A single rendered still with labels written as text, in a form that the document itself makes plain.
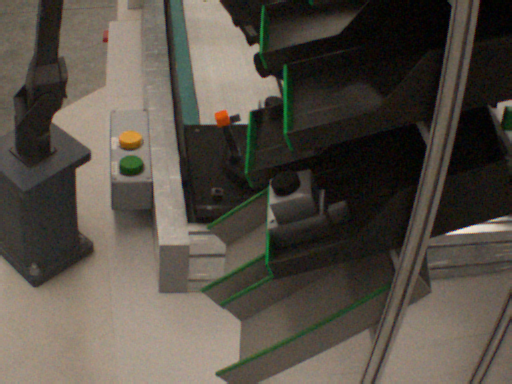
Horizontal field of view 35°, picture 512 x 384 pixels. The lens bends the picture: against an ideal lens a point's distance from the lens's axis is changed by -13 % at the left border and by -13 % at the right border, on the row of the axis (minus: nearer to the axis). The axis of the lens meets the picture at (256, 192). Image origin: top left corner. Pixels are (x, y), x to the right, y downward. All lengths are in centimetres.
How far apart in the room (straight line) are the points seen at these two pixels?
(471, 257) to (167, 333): 52
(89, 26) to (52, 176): 272
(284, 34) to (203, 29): 95
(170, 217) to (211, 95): 41
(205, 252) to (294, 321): 28
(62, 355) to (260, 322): 32
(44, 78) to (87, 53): 251
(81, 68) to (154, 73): 193
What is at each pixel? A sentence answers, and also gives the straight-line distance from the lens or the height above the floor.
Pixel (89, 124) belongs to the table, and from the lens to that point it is 174.
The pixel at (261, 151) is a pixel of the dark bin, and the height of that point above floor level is 119.
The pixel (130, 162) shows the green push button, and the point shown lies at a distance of 145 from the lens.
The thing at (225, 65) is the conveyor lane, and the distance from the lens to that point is 183.
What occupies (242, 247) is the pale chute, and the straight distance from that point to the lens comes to 125.
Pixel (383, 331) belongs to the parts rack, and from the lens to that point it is 97.
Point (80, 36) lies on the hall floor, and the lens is 389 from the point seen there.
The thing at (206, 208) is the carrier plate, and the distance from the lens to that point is 137.
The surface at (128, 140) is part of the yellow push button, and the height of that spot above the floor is 97.
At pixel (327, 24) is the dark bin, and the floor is 138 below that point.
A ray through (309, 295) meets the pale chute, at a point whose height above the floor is 107.
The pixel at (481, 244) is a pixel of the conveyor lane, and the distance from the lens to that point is 148.
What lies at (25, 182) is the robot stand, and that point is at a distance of 128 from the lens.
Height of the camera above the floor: 184
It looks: 38 degrees down
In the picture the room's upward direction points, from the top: 7 degrees clockwise
